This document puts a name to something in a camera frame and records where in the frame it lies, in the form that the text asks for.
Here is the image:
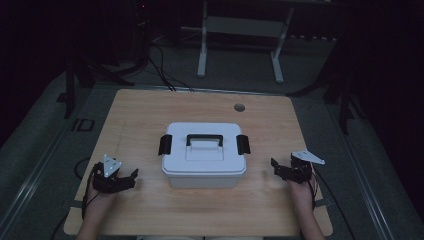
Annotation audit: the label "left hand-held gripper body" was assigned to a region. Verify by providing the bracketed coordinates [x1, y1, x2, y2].
[91, 154, 130, 194]

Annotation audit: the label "person's left hand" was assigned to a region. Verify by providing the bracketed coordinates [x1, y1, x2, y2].
[83, 191, 118, 226]

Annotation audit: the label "right hand-held gripper cable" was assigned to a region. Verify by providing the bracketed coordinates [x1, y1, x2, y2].
[309, 163, 357, 240]

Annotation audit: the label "person's pale trousers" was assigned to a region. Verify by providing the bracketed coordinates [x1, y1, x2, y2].
[136, 235, 264, 240]

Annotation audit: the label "left hand-held gripper cable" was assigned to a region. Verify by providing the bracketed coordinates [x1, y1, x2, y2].
[49, 157, 105, 240]

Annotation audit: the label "white plastic storage box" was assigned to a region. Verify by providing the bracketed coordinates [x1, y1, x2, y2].
[166, 170, 244, 190]

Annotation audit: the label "person's right hand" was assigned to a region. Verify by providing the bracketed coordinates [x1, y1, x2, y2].
[288, 180, 317, 215]

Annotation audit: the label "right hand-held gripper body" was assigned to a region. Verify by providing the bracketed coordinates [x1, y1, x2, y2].
[278, 149, 326, 184]

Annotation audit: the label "hand-held gripper cable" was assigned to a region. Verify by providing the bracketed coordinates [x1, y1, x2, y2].
[49, 157, 105, 240]
[309, 163, 357, 240]

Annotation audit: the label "black tripod stand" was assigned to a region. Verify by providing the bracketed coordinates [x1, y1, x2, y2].
[56, 54, 135, 120]
[286, 39, 365, 136]

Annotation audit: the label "white metal desk frame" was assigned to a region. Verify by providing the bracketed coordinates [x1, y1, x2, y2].
[196, 0, 296, 84]

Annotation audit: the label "white lid with black handle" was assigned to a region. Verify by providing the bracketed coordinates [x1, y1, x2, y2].
[158, 121, 252, 177]

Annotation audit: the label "black floor cables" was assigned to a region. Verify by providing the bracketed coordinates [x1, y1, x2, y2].
[146, 43, 195, 93]

